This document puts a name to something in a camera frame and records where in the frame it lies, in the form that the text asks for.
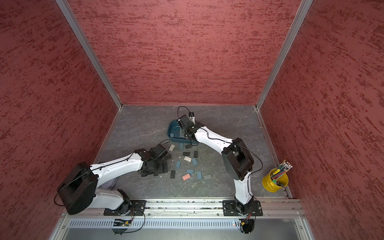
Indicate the yellow pencil cup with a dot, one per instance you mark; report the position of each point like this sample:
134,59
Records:
277,178

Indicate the grey eraser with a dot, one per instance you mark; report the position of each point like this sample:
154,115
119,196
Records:
207,177

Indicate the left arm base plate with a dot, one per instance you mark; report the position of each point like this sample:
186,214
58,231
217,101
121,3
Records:
138,207

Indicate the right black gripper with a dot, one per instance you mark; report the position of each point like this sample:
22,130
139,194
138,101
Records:
184,132

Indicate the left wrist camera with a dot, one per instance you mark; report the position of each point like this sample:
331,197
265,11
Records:
158,152

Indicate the cream white eraser centre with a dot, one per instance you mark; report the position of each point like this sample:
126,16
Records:
188,159

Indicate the teal plastic storage box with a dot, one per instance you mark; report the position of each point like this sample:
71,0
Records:
171,133

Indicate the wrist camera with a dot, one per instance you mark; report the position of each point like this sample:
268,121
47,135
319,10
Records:
158,152
185,122

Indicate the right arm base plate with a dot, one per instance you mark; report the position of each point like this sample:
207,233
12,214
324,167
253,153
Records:
234,208

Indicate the right aluminium corner post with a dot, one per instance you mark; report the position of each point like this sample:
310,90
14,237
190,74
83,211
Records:
290,37

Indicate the aluminium corner post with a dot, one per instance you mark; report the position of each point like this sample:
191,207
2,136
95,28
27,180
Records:
79,33
290,37

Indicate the lavender cloth at left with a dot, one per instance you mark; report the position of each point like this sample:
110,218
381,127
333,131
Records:
109,184

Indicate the perforated cable tray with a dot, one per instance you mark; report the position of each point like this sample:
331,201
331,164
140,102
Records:
215,224

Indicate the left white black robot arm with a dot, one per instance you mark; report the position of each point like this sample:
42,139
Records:
82,188

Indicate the aluminium front rail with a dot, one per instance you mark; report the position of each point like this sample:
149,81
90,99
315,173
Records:
210,208

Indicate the left aluminium corner post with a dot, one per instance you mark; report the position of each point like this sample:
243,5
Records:
79,33

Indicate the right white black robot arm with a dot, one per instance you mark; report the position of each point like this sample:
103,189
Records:
237,159

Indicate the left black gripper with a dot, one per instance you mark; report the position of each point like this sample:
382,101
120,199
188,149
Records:
162,169

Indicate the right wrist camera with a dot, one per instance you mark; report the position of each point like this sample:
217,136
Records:
185,122

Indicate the pink eraser lower centre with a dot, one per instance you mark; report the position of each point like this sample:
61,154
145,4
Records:
186,177

